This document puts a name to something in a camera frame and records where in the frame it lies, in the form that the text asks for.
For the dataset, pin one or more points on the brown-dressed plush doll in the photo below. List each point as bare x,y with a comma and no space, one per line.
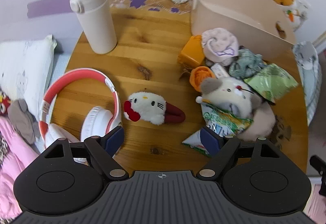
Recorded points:
282,128

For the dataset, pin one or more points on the beige storage box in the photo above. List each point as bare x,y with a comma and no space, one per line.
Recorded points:
229,10

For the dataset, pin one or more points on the small white printed box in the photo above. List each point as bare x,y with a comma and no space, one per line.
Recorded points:
217,69

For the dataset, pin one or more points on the grey beige cat plush toy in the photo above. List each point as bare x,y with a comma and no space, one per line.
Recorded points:
229,91

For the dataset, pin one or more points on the green white printed snack packet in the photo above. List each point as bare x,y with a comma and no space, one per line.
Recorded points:
224,118

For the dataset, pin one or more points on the pink blanket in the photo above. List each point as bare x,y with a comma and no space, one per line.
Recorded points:
12,162

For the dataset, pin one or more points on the small orange cup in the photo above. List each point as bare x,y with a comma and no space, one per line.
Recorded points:
200,75

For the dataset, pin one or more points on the red white headphones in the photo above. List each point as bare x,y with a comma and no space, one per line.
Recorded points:
99,122

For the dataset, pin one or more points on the white thermos bottle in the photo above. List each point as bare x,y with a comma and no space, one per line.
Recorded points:
96,22

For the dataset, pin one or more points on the grey cloth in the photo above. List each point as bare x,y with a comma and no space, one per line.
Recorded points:
23,117

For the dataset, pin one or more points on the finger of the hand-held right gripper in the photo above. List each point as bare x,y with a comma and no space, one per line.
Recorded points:
319,165

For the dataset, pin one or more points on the white cat plush hair clip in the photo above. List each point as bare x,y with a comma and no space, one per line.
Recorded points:
147,106

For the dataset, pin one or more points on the colourful printed snack packet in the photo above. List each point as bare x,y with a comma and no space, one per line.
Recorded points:
193,141

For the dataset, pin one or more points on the blue white printed cloth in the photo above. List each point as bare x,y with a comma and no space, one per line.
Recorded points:
309,66

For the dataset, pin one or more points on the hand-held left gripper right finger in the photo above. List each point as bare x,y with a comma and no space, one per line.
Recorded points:
210,140

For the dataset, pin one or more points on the orange box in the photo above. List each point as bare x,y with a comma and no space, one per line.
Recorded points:
191,53

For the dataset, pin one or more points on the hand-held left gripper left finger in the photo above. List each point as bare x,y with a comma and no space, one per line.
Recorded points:
115,138

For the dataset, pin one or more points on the grey green scrunchie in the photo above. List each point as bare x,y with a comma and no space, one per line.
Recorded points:
244,63

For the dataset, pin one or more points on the white pillow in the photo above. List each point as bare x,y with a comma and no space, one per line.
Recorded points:
23,68

